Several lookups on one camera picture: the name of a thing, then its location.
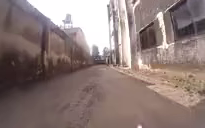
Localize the brick building with windows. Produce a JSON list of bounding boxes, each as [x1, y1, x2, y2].
[[106, 0, 205, 67]]

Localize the raised weedy verge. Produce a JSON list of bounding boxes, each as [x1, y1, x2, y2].
[[108, 63, 205, 108]]

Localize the stained brown wall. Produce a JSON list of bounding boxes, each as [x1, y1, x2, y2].
[[0, 0, 94, 92]]

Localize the water tower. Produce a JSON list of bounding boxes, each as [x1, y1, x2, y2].
[[61, 13, 74, 30]]

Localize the brown dirt road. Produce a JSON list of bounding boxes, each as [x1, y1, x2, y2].
[[0, 64, 205, 128]]

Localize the distant trees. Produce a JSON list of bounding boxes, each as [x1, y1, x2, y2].
[[91, 44, 111, 62]]

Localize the pale tree trunk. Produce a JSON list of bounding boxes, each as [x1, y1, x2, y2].
[[124, 0, 142, 70]]

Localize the building behind wall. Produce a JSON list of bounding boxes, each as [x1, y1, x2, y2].
[[63, 26, 92, 56]]

